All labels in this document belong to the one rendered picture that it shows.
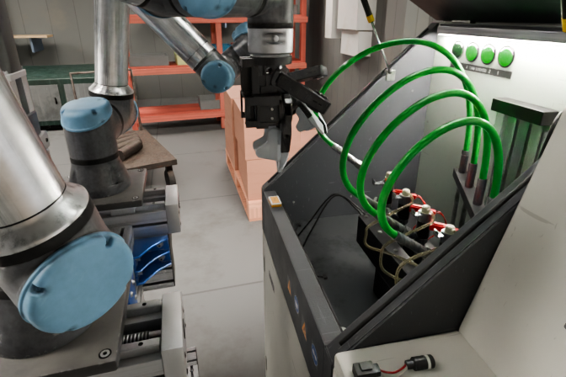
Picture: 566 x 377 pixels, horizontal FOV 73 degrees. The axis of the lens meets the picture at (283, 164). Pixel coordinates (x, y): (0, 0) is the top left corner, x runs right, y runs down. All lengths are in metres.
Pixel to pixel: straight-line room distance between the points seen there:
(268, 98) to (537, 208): 0.43
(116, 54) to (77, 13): 6.50
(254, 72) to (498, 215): 0.44
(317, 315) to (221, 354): 1.27
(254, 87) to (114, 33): 0.56
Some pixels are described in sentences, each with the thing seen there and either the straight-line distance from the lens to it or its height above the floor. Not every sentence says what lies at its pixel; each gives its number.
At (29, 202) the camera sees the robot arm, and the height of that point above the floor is 1.31.
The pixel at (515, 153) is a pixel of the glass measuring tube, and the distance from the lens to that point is 1.00.
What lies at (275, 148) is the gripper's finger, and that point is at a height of 1.25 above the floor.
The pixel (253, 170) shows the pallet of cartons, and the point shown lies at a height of 0.41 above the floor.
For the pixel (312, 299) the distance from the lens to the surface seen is 0.80.
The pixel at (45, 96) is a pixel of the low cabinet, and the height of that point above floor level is 0.48.
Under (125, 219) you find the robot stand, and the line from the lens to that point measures 1.10.
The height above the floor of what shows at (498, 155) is 1.25.
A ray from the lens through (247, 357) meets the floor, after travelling 1.97.
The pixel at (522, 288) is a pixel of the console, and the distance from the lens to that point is 0.66.
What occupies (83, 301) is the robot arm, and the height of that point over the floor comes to 1.19.
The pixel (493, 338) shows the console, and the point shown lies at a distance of 0.70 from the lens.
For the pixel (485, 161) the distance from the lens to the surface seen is 0.86.
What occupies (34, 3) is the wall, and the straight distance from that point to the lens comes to 7.77.
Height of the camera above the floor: 1.47
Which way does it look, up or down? 22 degrees down
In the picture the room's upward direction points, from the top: straight up
